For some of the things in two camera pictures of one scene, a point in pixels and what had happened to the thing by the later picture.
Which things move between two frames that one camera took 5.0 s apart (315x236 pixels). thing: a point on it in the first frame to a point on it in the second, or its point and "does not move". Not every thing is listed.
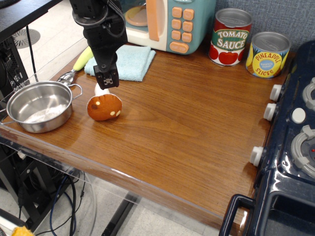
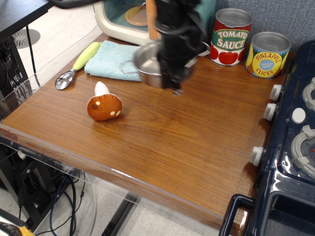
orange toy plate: x=137 y=15 does not move
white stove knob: x=269 y=111 does not move
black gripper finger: x=109 y=79 to x=173 y=80
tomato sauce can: x=232 y=28 does not move
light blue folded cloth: x=133 y=62 does not move
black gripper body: x=105 y=30 to x=182 y=40
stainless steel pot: x=41 y=107 to x=145 y=63
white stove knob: x=256 y=154 does not move
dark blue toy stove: x=283 y=203 does not move
